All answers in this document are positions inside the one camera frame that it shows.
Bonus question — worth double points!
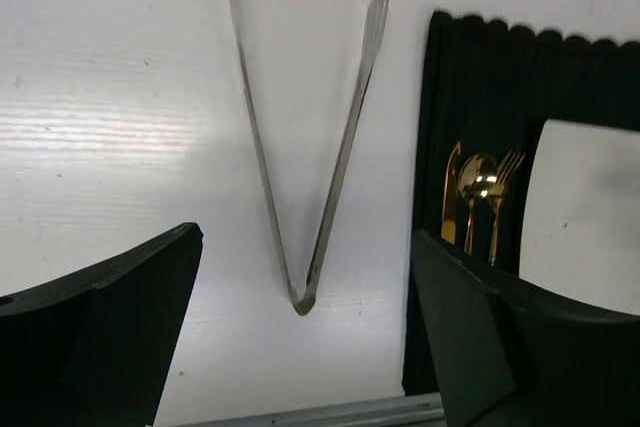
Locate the gold fork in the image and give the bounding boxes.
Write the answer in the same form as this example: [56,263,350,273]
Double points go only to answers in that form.
[488,151,525,265]

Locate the silver metal tongs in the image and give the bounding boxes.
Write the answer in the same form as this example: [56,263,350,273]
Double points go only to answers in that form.
[228,0,391,317]

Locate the gold knife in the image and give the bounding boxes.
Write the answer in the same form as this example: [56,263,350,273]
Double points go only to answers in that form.
[441,142,461,244]

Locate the white square plate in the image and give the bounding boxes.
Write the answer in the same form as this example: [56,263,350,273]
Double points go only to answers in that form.
[519,120,640,314]

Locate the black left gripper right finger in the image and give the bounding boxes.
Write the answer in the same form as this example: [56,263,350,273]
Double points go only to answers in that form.
[411,231,639,426]

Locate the black scalloped placemat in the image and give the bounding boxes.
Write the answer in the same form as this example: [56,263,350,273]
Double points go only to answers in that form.
[402,9,640,396]

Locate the aluminium table edge rail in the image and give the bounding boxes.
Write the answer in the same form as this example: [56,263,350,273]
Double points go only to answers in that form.
[190,393,446,426]

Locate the gold spoon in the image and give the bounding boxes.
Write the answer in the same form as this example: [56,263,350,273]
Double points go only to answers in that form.
[457,152,497,254]

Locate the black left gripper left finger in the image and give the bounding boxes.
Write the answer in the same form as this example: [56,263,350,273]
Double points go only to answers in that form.
[1,223,203,426]

